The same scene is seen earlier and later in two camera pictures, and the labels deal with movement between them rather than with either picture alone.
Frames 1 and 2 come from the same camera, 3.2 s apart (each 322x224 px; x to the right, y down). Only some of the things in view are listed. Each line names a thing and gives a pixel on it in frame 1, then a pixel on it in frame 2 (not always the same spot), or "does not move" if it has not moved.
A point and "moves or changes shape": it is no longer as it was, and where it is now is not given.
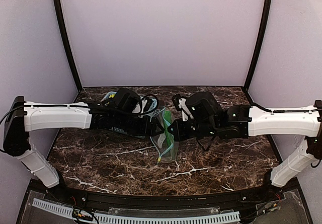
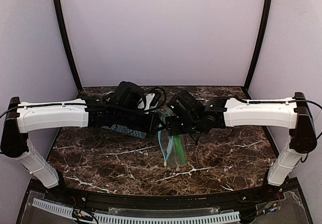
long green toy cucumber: [167, 121] moves or changes shape
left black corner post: [61, 14] does not move
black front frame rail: [261, 192] does not move
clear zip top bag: [164, 145] moves or changes shape
